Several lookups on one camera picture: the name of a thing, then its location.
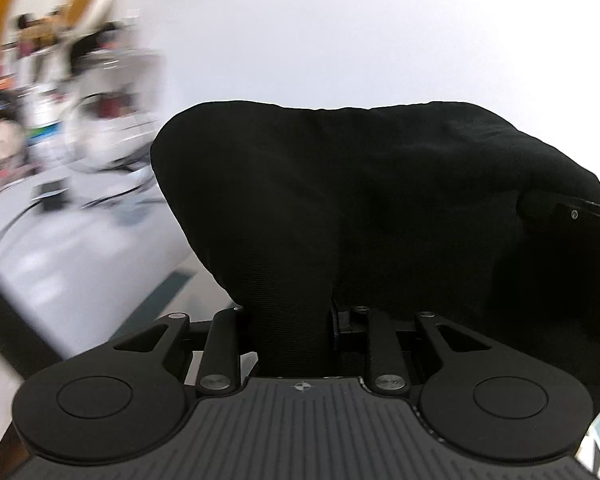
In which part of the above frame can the clutter of bottles and jars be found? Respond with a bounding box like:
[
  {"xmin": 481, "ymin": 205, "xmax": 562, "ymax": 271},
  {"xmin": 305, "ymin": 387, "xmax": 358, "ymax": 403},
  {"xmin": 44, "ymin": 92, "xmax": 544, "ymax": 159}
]
[{"xmin": 0, "ymin": 5, "xmax": 163, "ymax": 181}]

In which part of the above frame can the black garment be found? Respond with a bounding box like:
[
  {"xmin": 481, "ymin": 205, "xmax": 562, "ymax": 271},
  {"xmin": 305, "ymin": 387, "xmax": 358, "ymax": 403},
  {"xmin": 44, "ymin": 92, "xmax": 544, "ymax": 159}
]
[{"xmin": 150, "ymin": 101, "xmax": 600, "ymax": 388}]

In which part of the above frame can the black cable loop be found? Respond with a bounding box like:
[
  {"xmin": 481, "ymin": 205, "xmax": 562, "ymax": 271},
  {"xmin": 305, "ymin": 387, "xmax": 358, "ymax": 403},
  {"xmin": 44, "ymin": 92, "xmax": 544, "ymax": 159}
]
[{"xmin": 62, "ymin": 91, "xmax": 156, "ymax": 173}]

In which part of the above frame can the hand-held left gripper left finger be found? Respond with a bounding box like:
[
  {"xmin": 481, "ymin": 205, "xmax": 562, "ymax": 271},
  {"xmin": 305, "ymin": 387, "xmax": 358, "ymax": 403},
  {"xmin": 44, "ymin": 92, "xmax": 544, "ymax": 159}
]
[{"xmin": 111, "ymin": 307, "xmax": 254, "ymax": 395}]

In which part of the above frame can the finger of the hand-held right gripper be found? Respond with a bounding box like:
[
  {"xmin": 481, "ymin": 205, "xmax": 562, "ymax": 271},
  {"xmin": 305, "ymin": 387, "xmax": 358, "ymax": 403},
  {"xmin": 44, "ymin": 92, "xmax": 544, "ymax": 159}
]
[{"xmin": 550, "ymin": 199, "xmax": 600, "ymax": 252}]

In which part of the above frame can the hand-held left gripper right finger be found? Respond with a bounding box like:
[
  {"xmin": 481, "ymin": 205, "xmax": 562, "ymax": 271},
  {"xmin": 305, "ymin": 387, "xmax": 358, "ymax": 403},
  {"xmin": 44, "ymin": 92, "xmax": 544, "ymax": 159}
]
[{"xmin": 331, "ymin": 302, "xmax": 493, "ymax": 395}]

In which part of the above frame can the small black box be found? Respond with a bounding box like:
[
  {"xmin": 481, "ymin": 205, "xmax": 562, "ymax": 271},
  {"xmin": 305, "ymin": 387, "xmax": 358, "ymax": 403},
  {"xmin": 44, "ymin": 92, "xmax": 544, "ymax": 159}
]
[{"xmin": 32, "ymin": 180, "xmax": 70, "ymax": 212}]

